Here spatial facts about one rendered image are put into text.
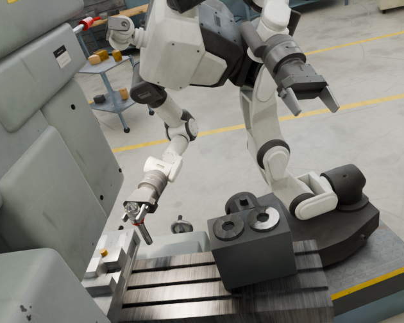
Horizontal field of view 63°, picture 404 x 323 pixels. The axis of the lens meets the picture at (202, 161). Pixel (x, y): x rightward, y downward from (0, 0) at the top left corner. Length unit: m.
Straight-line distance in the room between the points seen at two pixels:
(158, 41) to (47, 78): 0.44
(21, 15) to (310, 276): 0.94
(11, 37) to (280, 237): 0.74
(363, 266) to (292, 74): 1.18
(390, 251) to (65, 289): 1.58
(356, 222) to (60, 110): 1.37
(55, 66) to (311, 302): 0.85
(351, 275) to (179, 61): 1.22
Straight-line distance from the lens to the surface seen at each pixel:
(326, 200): 1.60
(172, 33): 1.01
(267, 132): 1.32
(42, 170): 0.61
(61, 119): 0.72
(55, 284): 0.43
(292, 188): 1.53
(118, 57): 4.32
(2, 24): 0.62
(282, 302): 1.02
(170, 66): 1.08
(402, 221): 2.53
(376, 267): 1.76
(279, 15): 0.89
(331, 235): 1.64
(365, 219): 1.72
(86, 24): 0.93
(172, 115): 1.36
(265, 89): 1.20
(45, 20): 0.73
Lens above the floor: 1.81
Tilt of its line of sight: 33 degrees down
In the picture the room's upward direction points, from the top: 17 degrees counter-clockwise
